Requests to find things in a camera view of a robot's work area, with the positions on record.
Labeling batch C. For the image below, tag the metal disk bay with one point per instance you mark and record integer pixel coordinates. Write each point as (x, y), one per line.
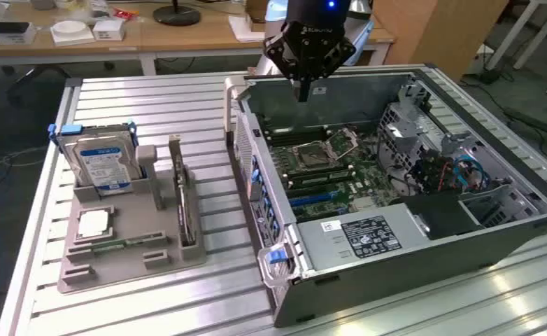
(502, 206)

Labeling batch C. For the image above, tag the black plastic cover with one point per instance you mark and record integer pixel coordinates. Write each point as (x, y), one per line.
(442, 217)

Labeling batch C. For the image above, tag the hard disk in blue caddy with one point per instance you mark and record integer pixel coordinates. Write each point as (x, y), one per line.
(100, 164)

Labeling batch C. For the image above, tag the grey packet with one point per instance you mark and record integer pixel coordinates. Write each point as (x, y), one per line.
(100, 8)

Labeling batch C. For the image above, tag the long expansion slot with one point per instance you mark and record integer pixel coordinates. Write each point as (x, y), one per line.
(315, 201)

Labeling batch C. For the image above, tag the white box with black top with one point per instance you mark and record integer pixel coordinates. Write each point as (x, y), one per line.
(16, 36)

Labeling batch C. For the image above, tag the metal drive cage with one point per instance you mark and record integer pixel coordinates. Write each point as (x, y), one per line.
(405, 140)

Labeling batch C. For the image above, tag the silver CPU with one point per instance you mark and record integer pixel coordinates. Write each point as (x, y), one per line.
(94, 224)

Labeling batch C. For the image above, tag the grey power supply unit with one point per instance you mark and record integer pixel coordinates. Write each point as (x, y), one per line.
(330, 245)

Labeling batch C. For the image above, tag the white labelled box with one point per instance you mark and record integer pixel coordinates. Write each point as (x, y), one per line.
(107, 31)

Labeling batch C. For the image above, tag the black stand leg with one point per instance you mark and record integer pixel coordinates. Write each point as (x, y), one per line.
(539, 120)

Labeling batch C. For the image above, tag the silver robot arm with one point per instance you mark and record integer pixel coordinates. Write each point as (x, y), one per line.
(268, 68)

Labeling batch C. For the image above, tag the red packet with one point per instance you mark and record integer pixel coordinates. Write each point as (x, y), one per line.
(126, 14)

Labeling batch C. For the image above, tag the grey cup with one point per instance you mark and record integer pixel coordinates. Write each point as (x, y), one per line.
(43, 4)

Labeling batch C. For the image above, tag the brown cardboard box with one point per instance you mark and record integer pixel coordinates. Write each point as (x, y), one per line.
(255, 10)

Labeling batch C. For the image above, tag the black expansion slot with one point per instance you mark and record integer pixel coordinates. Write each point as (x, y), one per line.
(311, 192)

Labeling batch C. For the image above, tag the wooden cabinet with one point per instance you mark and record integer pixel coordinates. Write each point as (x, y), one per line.
(451, 42)

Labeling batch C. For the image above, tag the green motherboard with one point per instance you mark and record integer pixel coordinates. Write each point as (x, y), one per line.
(362, 175)

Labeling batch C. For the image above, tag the blue case latch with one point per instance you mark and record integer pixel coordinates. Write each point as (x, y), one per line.
(275, 255)

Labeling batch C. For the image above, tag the white paper stack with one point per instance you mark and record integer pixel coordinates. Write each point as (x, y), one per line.
(246, 31)

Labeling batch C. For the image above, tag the green RAM stick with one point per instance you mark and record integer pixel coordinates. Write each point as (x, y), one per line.
(320, 178)
(115, 243)

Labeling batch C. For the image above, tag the open black PC case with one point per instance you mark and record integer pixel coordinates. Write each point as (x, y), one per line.
(395, 280)

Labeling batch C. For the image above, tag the grey parts rack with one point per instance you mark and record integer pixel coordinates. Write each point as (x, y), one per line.
(128, 224)

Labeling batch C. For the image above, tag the metal socket cover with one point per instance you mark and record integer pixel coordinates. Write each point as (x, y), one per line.
(346, 143)

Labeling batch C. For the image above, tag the white table frame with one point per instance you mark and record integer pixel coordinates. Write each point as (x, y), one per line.
(507, 42)

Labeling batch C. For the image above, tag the low profile graphics card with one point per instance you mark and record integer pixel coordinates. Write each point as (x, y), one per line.
(182, 196)

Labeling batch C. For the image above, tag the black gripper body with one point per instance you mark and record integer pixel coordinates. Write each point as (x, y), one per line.
(315, 31)

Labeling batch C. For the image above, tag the CPU socket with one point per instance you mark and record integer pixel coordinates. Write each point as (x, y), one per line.
(312, 155)

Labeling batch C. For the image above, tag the black padlock loop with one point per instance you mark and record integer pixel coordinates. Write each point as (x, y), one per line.
(255, 133)

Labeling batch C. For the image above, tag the wooden office desk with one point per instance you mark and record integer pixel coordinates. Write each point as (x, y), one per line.
(162, 38)
(26, 15)

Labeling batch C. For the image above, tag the black lamp base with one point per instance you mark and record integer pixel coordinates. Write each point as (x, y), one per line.
(176, 17)

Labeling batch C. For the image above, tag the black floor device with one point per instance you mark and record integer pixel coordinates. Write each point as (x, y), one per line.
(489, 77)

